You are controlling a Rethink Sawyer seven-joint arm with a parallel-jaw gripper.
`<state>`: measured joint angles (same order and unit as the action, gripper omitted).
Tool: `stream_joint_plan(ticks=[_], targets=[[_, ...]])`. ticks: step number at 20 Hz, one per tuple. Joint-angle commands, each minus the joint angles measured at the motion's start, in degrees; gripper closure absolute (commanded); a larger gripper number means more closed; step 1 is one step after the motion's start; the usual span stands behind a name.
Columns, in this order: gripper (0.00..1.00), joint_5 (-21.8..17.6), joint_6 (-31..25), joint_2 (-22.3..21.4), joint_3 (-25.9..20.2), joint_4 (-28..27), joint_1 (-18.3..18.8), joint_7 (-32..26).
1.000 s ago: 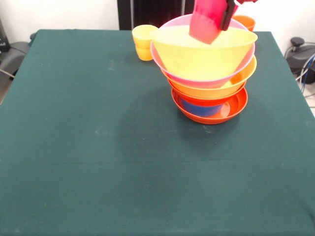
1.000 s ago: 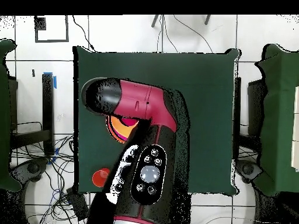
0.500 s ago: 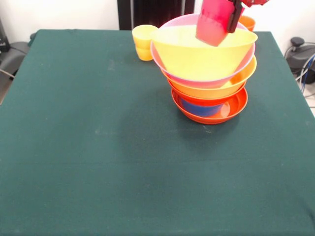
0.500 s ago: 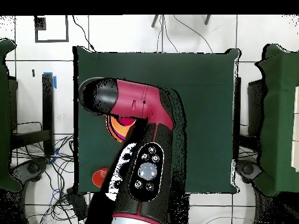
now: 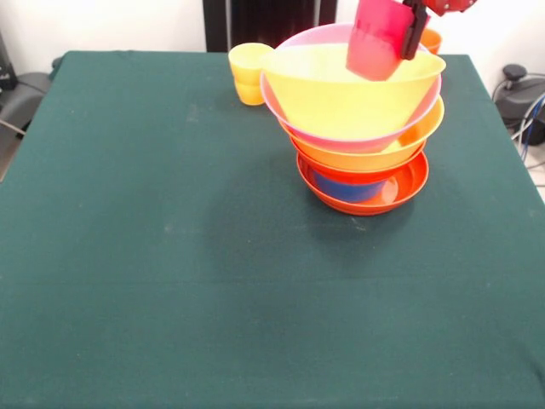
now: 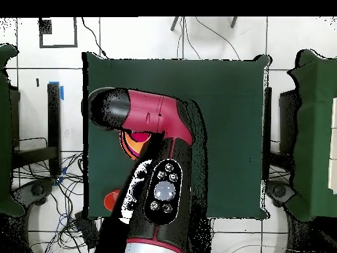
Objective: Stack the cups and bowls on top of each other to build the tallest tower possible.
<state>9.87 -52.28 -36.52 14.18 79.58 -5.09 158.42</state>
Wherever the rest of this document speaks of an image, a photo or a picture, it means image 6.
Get dark green tablecloth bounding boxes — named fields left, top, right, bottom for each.
left=82, top=51, right=272, bottom=221

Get camera tripod legs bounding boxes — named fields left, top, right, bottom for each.
left=170, top=16, right=238, bottom=32

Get black metal frame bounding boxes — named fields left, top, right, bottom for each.
left=10, top=81, right=65, bottom=177

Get black chair base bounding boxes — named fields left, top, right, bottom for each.
left=13, top=179, right=55, bottom=209
left=265, top=180, right=296, bottom=208

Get orange plastic cup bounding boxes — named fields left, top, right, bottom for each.
left=103, top=189, right=121, bottom=212

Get crimson plastic cup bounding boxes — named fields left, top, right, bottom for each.
left=130, top=131, right=153, bottom=144

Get tangle of floor cables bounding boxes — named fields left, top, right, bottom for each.
left=13, top=152, right=101, bottom=253

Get green cloth side table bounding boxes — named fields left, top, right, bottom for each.
left=0, top=43, right=26, bottom=218
left=288, top=49, right=337, bottom=222

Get large orange plastic bowl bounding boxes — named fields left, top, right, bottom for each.
left=119, top=130, right=148, bottom=161

